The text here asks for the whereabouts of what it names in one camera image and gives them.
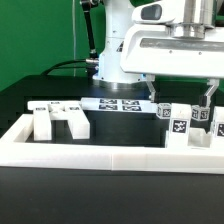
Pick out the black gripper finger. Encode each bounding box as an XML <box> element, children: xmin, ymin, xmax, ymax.
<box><xmin>199</xmin><ymin>79</ymin><xmax>220</xmax><ymax>107</ymax></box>
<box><xmin>146</xmin><ymin>75</ymin><xmax>156</xmax><ymax>102</ymax></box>

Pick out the white chair back part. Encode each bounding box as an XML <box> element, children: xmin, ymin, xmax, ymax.
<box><xmin>27</xmin><ymin>101</ymin><xmax>90</xmax><ymax>141</ymax></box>

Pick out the white flat tagged plank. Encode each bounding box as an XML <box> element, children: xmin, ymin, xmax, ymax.
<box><xmin>81</xmin><ymin>97</ymin><xmax>157</xmax><ymax>113</ymax></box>

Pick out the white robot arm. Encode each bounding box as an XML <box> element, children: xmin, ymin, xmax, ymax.
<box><xmin>93</xmin><ymin>0</ymin><xmax>224</xmax><ymax>106</ymax></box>

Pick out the white chair seat part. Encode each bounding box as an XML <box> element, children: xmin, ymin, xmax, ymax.
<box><xmin>188</xmin><ymin>128</ymin><xmax>211</xmax><ymax>148</ymax></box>

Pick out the white tagged cube middle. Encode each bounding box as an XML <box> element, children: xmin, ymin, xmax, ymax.
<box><xmin>156</xmin><ymin>103</ymin><xmax>171</xmax><ymax>119</ymax></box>

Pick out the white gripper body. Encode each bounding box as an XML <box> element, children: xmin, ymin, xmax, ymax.
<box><xmin>120</xmin><ymin>0</ymin><xmax>224</xmax><ymax>79</ymax></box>

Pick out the black cable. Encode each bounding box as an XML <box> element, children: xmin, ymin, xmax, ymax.
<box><xmin>40</xmin><ymin>59</ymin><xmax>98</xmax><ymax>76</ymax></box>

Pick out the white tagged block front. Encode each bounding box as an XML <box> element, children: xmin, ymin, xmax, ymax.
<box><xmin>165</xmin><ymin>103</ymin><xmax>192</xmax><ymax>148</ymax></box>

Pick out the white tagged cube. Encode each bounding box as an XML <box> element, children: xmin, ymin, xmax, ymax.
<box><xmin>156</xmin><ymin>103</ymin><xmax>171</xmax><ymax>119</ymax></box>
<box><xmin>192</xmin><ymin>105</ymin><xmax>210</xmax><ymax>121</ymax></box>

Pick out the white tagged cube right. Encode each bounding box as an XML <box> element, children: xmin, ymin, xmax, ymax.
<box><xmin>192</xmin><ymin>105</ymin><xmax>210</xmax><ymax>121</ymax></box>

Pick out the white U-shaped border frame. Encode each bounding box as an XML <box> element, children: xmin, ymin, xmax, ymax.
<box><xmin>0</xmin><ymin>114</ymin><xmax>224</xmax><ymax>174</ymax></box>

